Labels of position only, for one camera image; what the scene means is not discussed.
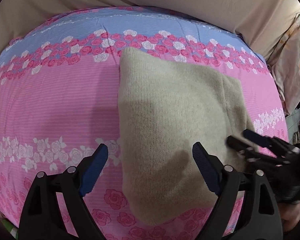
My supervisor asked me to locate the person's hand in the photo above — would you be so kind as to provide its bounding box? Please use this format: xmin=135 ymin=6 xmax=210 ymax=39
xmin=278 ymin=201 xmax=300 ymax=232

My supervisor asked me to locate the cream patterned pillow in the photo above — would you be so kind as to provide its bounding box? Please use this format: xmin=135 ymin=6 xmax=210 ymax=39
xmin=267 ymin=13 xmax=300 ymax=115

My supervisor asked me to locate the beige knitted sweater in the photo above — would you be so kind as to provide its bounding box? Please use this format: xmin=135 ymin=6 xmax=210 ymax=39
xmin=118 ymin=48 xmax=253 ymax=225

